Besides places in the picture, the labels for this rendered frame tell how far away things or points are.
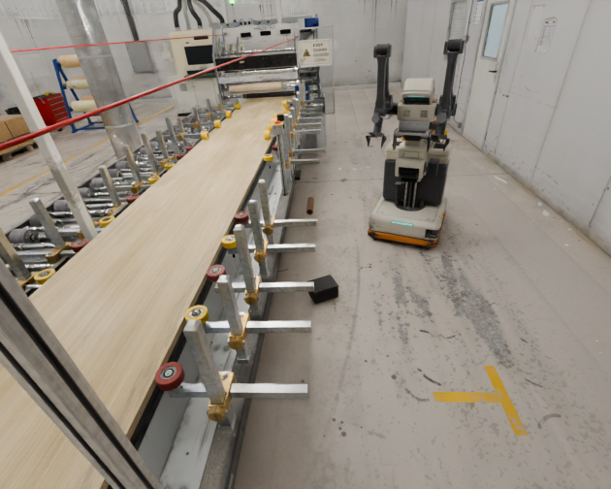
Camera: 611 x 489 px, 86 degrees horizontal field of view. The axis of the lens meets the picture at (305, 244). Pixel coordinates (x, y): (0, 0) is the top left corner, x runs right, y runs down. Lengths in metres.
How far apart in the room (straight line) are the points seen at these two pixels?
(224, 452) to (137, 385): 0.33
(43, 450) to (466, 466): 1.65
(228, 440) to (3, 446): 0.57
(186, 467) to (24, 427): 0.46
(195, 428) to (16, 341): 0.95
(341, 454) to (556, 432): 1.06
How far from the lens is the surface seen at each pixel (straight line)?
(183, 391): 1.17
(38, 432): 1.22
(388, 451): 1.93
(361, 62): 11.75
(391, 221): 3.05
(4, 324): 0.46
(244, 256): 1.31
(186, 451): 1.32
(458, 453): 2.00
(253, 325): 1.26
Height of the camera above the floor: 1.74
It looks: 33 degrees down
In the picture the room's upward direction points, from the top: 5 degrees counter-clockwise
